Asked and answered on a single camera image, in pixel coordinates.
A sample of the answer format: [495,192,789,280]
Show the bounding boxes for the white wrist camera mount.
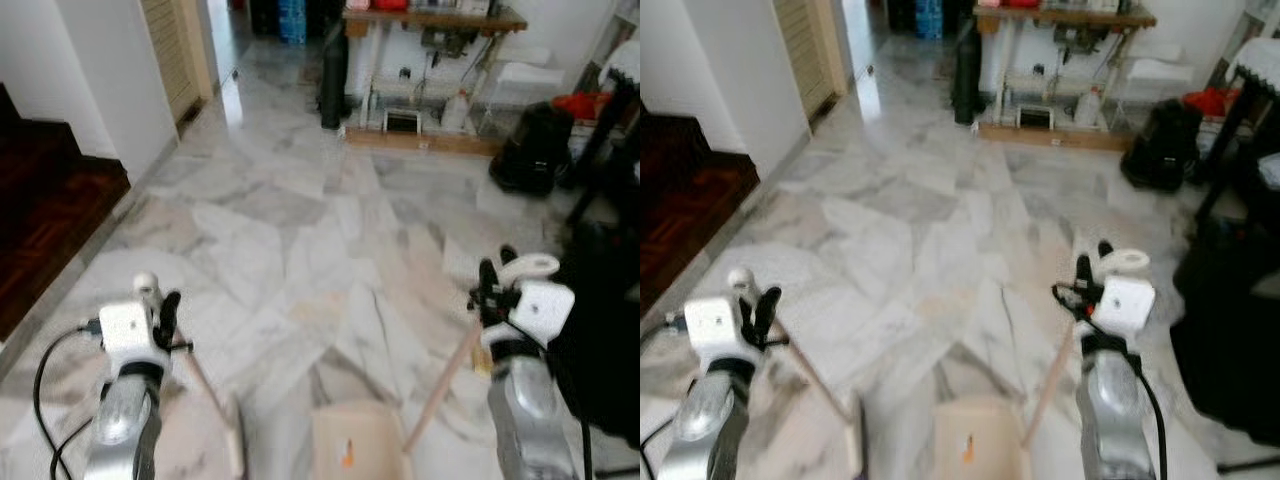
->
[1086,274,1157,338]
[684,295,753,363]
[97,297,166,366]
[483,280,577,349]

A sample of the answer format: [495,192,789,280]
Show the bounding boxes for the light wood louvred door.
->
[775,0,846,121]
[140,0,216,126]

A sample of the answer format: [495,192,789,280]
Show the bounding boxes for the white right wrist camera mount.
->
[483,280,577,349]
[1086,274,1157,338]

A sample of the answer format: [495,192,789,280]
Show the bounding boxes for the white plastic jug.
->
[440,90,471,131]
[1075,85,1106,126]

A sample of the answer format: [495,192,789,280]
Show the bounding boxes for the red bag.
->
[1183,87,1241,119]
[552,92,613,123]

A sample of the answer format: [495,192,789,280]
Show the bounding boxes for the large flat black bag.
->
[1170,215,1280,451]
[548,222,641,448]

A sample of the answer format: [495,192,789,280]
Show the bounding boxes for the wood and white shelf rack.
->
[340,5,529,156]
[975,5,1159,151]

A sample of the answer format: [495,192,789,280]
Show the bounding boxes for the beige dustpan with long handle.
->
[310,253,563,480]
[932,247,1153,480]

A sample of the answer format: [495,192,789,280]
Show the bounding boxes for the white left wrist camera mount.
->
[97,297,166,366]
[684,295,753,363]

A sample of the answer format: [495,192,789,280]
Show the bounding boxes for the dark wood stair step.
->
[0,85,131,341]
[640,110,761,313]

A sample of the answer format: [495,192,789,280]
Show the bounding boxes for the wide white lace cloth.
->
[603,40,641,89]
[1235,38,1280,86]

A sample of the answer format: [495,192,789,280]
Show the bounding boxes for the beige broom with wooden stick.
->
[726,267,873,480]
[133,272,251,480]

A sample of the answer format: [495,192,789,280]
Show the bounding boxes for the tall black cylinder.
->
[318,22,353,131]
[952,20,986,126]

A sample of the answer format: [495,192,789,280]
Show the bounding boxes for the black backpack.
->
[490,100,576,196]
[1120,97,1204,193]

